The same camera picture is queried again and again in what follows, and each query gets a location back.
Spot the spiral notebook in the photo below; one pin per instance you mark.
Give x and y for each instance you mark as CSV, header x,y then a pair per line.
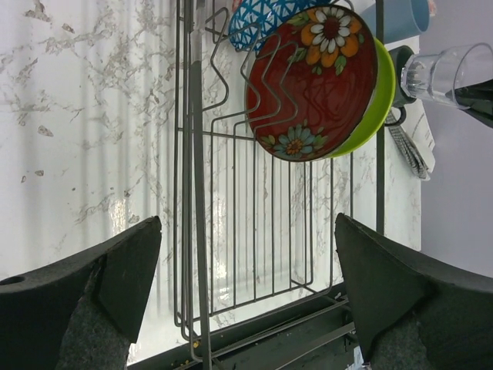
x,y
406,146

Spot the black wire dish rack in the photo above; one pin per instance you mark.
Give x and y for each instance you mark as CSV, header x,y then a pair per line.
x,y
246,224

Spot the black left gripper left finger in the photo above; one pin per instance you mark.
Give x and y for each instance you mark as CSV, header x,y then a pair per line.
x,y
84,311

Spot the light blue plastic cup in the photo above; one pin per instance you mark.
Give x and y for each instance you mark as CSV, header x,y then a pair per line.
x,y
402,19

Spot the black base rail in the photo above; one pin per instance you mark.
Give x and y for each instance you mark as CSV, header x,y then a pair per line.
x,y
301,328

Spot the dark red plate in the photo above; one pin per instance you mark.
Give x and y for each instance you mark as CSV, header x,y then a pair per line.
x,y
311,83

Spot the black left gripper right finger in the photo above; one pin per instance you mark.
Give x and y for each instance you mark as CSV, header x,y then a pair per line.
x,y
412,311

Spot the dark grey ceramic mug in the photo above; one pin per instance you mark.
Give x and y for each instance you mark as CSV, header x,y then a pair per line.
x,y
400,56

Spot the blue patterned bowl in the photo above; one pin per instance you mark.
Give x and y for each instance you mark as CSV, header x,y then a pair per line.
x,y
253,21

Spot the clear glass tumbler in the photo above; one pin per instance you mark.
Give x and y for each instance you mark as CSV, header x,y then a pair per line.
x,y
447,77

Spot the green plate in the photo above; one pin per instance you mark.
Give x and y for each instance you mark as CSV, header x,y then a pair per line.
x,y
377,109

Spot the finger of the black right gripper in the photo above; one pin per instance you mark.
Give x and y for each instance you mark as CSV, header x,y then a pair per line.
x,y
476,100

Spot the white paper booklet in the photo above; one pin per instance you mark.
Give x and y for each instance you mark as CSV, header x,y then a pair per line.
x,y
417,128

